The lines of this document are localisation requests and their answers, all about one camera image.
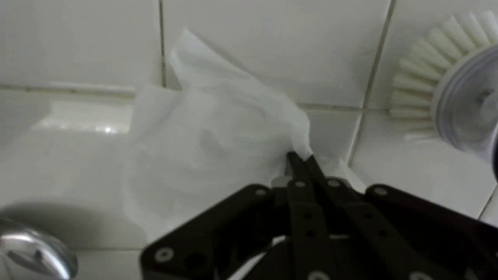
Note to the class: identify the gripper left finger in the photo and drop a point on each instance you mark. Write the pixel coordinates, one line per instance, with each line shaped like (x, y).
(218, 237)

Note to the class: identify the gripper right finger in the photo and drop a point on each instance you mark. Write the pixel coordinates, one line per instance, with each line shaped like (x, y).
(408, 229)

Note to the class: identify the white plastic bag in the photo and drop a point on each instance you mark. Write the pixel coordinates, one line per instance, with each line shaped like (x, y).
(202, 147)

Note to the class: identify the white bristle dish brush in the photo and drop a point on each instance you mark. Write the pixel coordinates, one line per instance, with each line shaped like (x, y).
(447, 77)

